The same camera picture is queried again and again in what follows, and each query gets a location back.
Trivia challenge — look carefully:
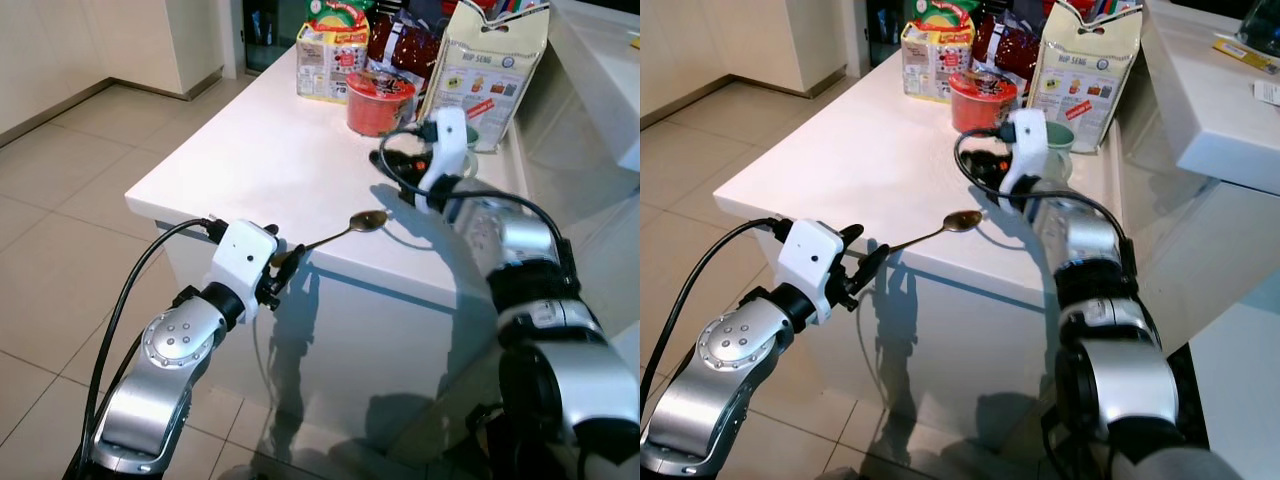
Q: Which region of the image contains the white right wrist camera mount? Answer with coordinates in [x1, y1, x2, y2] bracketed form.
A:
[417, 107, 472, 213]
[999, 107, 1050, 208]

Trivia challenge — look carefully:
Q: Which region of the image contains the large cream cracker bag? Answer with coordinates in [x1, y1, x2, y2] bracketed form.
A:
[1027, 0, 1145, 154]
[417, 0, 552, 152]

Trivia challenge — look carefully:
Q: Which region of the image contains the yellow printed food box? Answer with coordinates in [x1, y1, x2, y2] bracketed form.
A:
[296, 20, 372, 105]
[900, 20, 977, 105]

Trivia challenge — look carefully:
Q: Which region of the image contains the green and red snack packet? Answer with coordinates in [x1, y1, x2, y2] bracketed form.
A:
[914, 0, 983, 37]
[309, 0, 373, 37]

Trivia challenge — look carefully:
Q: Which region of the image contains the red instant noodle cup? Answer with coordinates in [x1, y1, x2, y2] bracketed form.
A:
[346, 70, 417, 139]
[949, 70, 1020, 135]

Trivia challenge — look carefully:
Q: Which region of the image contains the white raised counter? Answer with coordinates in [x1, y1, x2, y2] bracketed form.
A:
[545, 0, 641, 173]
[1140, 0, 1280, 183]

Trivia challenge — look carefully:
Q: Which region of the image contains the metal spoon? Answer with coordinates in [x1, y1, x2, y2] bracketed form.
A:
[292, 209, 390, 259]
[880, 209, 985, 257]

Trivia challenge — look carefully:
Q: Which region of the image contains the green cup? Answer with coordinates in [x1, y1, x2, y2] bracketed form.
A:
[462, 124, 509, 154]
[1044, 120, 1102, 157]

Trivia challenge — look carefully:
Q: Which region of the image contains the white wall cabinet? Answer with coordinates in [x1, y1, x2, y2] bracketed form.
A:
[640, 0, 853, 126]
[0, 0, 227, 136]

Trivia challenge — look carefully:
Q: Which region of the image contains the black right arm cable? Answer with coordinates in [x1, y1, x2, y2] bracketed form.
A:
[954, 124, 1133, 243]
[378, 124, 568, 263]

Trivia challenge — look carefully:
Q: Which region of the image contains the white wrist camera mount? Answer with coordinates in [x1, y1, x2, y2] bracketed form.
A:
[417, 107, 472, 213]
[774, 219, 847, 327]
[999, 107, 1050, 208]
[205, 221, 280, 324]

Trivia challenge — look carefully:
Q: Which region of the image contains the white kitchen island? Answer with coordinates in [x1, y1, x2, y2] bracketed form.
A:
[124, 45, 533, 473]
[712, 48, 1127, 453]

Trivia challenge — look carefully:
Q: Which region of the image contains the dark glass bowl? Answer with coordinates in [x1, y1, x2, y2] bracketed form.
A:
[1238, 0, 1280, 57]

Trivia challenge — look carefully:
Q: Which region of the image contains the dark red snack bag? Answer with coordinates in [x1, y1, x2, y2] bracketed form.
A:
[365, 8, 447, 97]
[974, 8, 1051, 93]

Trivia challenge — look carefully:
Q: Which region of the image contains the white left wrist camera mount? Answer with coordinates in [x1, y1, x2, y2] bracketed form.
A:
[774, 219, 847, 327]
[205, 221, 280, 324]

